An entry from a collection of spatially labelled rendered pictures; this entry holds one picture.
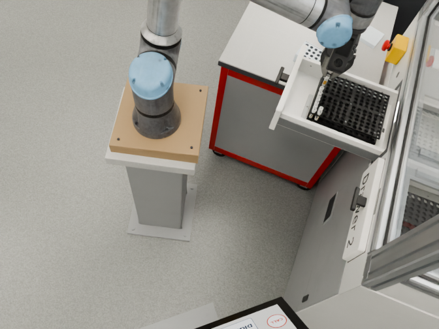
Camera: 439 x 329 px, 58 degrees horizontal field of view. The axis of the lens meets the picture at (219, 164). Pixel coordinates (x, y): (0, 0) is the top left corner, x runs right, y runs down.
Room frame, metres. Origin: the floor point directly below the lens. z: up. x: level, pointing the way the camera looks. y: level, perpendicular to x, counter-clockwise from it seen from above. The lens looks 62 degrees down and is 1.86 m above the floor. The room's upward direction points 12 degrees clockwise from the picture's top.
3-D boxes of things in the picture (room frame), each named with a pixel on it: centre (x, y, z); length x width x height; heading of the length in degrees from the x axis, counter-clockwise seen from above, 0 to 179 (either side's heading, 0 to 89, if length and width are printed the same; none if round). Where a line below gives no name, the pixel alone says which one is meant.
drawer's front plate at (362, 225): (0.48, -0.42, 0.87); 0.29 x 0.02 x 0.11; 169
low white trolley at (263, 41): (1.25, -0.26, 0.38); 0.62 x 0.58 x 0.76; 169
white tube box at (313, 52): (1.08, -0.26, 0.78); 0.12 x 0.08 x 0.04; 68
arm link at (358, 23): (0.87, -0.26, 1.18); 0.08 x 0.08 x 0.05
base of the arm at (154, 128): (0.66, 0.23, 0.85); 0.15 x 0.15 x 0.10
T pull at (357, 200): (0.48, -0.39, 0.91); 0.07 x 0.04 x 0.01; 169
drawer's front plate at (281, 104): (0.85, -0.16, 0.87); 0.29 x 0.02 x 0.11; 169
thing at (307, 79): (0.81, -0.37, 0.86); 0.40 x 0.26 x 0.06; 79
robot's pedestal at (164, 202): (0.66, 0.22, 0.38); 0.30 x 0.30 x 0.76; 5
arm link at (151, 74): (0.67, 0.23, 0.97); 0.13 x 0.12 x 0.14; 6
